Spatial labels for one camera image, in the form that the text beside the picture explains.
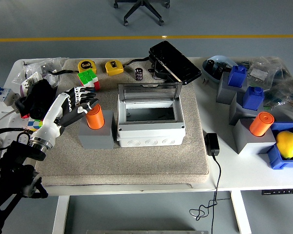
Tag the white table leg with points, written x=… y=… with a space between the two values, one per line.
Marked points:
x=61 y=214
x=240 y=214

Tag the clear bags of small parts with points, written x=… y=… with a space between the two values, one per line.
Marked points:
x=39 y=65

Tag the blue plastic bin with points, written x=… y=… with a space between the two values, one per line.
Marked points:
x=274 y=158

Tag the small colourful puzzle cube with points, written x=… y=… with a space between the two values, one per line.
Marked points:
x=36 y=124

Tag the black power adapter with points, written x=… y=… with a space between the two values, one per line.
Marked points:
x=212 y=143

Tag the grey-brown mat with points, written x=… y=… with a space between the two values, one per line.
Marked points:
x=136 y=165

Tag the yellow tape measure 5m print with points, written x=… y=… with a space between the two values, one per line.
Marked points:
x=86 y=65

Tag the black cloth bundle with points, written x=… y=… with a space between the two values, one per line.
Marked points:
x=39 y=97

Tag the grey block with round hole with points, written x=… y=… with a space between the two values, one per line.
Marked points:
x=95 y=140
x=249 y=143

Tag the orange cylinder battery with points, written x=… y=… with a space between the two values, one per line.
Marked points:
x=95 y=119
x=261 y=124

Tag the black cylindrical capacitor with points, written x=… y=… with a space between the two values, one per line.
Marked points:
x=138 y=74
x=219 y=70
x=210 y=64

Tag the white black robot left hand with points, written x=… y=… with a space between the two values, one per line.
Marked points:
x=50 y=122

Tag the black office chair base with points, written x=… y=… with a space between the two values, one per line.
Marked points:
x=142 y=7

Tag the small grey metal clip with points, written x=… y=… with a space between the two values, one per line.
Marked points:
x=205 y=81

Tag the large colourful puzzle cube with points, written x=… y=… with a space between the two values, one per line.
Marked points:
x=88 y=78

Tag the white socket block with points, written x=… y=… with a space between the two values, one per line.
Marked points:
x=13 y=98

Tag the white blue circuit breaker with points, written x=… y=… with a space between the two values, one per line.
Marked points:
x=0 y=97

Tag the grey junction box clear lid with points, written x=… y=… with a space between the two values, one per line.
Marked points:
x=149 y=136

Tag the grey holder block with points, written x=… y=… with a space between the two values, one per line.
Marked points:
x=224 y=93
x=236 y=114

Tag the light blue bowl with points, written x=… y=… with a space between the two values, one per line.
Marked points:
x=222 y=58

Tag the black table control panel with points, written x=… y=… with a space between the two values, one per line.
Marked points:
x=280 y=192

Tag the clear bags of components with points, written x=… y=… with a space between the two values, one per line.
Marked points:
x=280 y=80

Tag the blue plastic block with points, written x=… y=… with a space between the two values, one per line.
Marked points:
x=252 y=98
x=236 y=76

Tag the yellow tape measure black label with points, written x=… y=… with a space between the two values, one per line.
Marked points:
x=114 y=68

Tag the yellow lemon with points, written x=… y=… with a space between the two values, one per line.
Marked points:
x=287 y=143

